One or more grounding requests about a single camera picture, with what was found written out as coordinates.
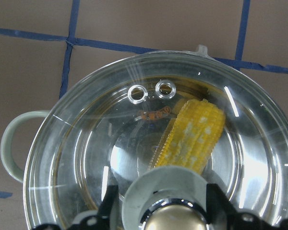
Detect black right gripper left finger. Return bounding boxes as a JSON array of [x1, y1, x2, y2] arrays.
[[96, 185, 119, 230]]

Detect brown paper table cover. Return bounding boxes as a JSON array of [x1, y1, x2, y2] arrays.
[[0, 0, 288, 230]]

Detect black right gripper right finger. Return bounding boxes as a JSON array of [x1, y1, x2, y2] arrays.
[[206, 184, 238, 230]]

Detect white steel cooking pot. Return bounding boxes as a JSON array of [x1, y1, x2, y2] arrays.
[[0, 46, 288, 230]]

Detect yellow corn cob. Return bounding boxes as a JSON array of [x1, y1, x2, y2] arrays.
[[148, 99, 226, 174]]

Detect glass pot lid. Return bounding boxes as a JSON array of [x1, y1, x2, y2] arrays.
[[24, 51, 288, 229]]

